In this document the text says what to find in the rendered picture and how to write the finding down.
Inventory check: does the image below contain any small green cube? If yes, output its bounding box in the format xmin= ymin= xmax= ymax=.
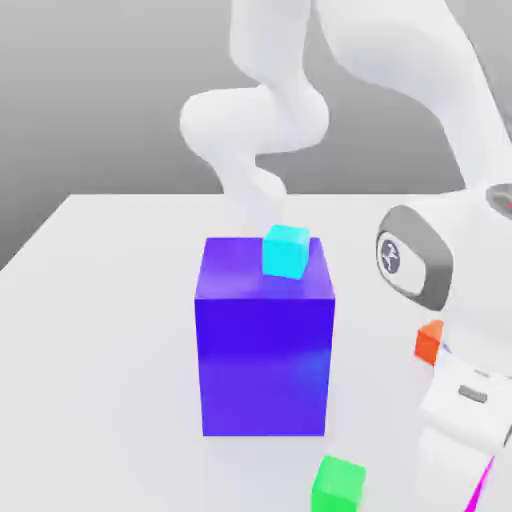
xmin=310 ymin=454 xmax=368 ymax=512

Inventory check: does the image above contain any small cyan cube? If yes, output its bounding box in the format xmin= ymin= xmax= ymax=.
xmin=261 ymin=224 xmax=312 ymax=281

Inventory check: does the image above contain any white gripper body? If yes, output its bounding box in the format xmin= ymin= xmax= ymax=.
xmin=417 ymin=354 xmax=512 ymax=451

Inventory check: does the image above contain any small orange cube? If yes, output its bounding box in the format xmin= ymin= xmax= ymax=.
xmin=413 ymin=319 xmax=446 ymax=367

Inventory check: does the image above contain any large blue box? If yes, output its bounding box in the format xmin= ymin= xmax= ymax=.
xmin=193 ymin=236 xmax=336 ymax=438

